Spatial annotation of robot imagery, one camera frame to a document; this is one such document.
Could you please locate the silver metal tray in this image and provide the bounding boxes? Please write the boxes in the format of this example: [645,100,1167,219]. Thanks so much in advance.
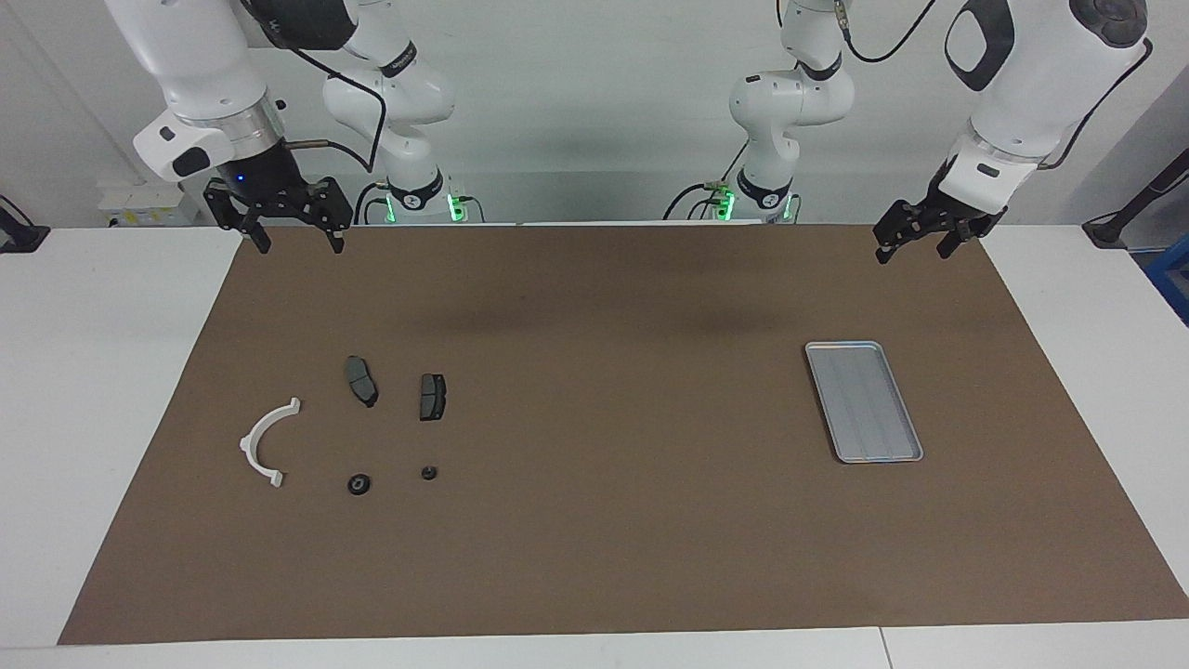
[804,341,924,464]

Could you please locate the dark grey curved brake pad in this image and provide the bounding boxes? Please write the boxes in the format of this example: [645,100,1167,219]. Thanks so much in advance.
[345,356,379,409]

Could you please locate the blue crate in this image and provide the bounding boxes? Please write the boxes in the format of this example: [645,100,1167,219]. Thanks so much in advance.
[1145,232,1189,326]

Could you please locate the black table clamp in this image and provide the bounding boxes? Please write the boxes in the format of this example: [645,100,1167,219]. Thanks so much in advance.
[0,195,49,254]

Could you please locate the brown table mat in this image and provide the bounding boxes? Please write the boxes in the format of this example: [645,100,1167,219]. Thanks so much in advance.
[58,223,1189,645]

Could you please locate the black base cable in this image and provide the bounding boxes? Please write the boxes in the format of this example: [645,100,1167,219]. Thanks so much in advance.
[663,139,750,221]
[354,182,391,225]

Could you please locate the white wall socket box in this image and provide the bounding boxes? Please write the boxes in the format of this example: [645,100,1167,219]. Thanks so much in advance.
[98,181,199,227]

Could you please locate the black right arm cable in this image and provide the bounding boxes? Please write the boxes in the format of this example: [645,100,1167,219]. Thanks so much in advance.
[242,0,387,175]

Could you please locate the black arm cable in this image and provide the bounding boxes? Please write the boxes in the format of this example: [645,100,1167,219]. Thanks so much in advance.
[242,0,387,175]
[831,0,1155,171]

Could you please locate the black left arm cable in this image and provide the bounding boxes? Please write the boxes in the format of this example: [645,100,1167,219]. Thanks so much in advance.
[831,0,1155,171]

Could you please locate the white curved plastic bracket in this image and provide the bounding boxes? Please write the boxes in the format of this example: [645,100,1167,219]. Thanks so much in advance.
[240,398,302,489]

